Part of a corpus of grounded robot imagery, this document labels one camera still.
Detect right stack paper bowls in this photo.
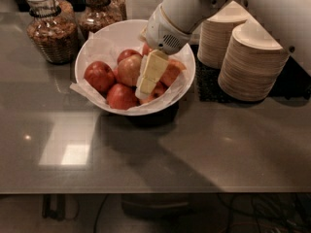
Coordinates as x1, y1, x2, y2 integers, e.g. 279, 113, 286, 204
218, 18, 289, 102

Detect white bowl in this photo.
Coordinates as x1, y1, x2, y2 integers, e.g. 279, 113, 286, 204
74, 18, 196, 117

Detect left glass cereal jar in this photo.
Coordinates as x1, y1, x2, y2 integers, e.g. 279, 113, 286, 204
26, 0, 78, 64

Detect red apple far left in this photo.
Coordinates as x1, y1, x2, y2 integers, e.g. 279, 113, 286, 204
84, 61, 116, 93

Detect stack paper bowls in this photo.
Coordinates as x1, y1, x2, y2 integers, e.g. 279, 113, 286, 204
197, 1, 249, 69
218, 18, 289, 102

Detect left stack paper bowls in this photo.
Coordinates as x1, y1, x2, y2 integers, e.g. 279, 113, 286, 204
197, 1, 249, 69

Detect black floor cables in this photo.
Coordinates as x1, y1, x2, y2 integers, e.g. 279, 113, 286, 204
92, 193, 311, 233

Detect orange-red apple right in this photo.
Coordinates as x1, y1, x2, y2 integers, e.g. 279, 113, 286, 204
160, 59, 186, 86

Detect right glass cereal jar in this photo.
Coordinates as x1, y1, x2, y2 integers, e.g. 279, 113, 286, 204
78, 0, 122, 40

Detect glass cereal jar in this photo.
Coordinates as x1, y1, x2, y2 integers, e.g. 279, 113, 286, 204
26, 0, 78, 64
78, 0, 122, 40

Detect red apple front left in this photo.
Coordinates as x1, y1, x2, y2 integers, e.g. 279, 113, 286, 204
106, 83, 139, 110

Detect large yellow-red centre apple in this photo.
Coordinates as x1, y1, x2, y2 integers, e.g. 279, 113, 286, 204
118, 54, 142, 86

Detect red apple front right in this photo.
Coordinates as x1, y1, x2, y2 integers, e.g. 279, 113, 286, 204
139, 82, 167, 104

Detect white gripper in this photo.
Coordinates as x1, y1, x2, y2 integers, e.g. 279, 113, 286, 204
135, 4, 190, 99

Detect black mat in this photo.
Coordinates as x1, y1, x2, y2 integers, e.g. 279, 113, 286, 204
190, 45, 311, 103

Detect dark red apple back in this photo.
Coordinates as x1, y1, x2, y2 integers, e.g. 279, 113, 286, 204
117, 49, 141, 63

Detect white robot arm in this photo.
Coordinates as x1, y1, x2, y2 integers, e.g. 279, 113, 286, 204
145, 0, 311, 102

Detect white paper liner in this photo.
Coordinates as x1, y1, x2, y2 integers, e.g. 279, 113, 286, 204
69, 31, 190, 115

